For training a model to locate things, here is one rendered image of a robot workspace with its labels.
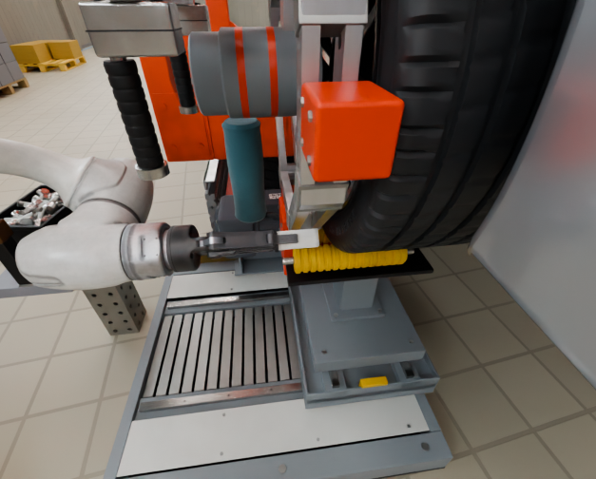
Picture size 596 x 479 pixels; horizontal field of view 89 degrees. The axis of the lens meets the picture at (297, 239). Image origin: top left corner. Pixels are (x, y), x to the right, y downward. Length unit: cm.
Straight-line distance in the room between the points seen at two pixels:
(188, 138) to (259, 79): 60
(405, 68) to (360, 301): 70
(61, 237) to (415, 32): 50
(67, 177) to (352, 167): 49
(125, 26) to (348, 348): 78
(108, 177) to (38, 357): 91
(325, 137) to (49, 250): 41
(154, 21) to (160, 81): 67
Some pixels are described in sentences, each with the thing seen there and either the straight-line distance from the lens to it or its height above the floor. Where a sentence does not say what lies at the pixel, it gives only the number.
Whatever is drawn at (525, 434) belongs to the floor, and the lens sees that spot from 119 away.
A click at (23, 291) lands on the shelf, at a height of 44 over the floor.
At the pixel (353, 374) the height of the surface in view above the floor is 15.
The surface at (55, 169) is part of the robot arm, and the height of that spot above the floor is 73.
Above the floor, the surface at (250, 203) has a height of 54.
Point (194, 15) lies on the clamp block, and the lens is 76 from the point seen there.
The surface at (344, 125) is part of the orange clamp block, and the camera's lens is 27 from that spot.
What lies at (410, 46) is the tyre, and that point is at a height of 92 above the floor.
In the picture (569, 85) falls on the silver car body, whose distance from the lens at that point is 28.
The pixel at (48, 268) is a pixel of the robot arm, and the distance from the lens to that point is 55.
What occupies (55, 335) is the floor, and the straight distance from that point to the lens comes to 145.
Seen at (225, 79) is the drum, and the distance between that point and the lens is 55.
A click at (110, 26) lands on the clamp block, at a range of 44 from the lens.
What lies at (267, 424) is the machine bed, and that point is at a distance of 93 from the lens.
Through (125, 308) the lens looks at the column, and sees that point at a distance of 120.
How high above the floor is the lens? 94
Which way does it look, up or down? 37 degrees down
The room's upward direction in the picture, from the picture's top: straight up
